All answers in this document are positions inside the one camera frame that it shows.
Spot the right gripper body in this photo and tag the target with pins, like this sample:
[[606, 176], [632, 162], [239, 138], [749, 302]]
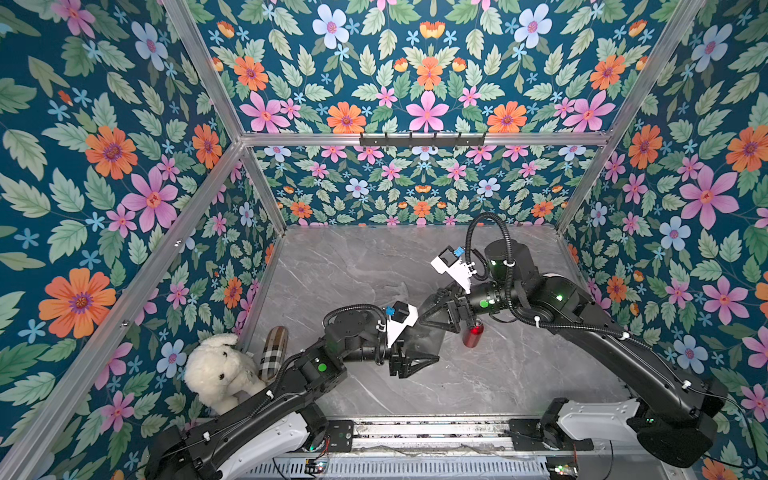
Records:
[[457, 306]]

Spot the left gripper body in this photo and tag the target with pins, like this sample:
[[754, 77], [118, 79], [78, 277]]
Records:
[[395, 355]]

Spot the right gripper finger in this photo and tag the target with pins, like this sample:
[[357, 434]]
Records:
[[433, 303], [441, 320]]

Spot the smoky spray bottle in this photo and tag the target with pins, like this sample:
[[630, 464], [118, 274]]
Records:
[[421, 341]]

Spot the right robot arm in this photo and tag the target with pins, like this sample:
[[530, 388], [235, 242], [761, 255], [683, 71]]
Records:
[[672, 412]]

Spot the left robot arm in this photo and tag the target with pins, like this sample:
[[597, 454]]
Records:
[[284, 417]]

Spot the red can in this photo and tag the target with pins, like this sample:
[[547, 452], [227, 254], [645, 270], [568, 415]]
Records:
[[472, 334]]

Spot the plaid cylinder pouch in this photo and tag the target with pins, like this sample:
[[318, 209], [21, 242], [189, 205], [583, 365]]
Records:
[[273, 354]]

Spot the white plush dog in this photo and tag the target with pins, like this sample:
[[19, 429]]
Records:
[[217, 372]]

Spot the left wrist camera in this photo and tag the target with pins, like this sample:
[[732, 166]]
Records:
[[400, 316]]

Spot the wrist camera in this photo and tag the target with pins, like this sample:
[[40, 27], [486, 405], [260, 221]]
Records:
[[449, 262], [400, 316]]

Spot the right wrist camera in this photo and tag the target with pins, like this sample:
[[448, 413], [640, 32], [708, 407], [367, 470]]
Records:
[[449, 262]]

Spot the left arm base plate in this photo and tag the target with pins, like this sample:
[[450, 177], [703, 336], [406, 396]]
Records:
[[336, 436]]

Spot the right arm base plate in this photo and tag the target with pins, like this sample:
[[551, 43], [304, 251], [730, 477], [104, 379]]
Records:
[[528, 433]]

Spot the black hook rail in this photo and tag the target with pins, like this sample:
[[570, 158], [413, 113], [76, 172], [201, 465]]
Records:
[[411, 139]]

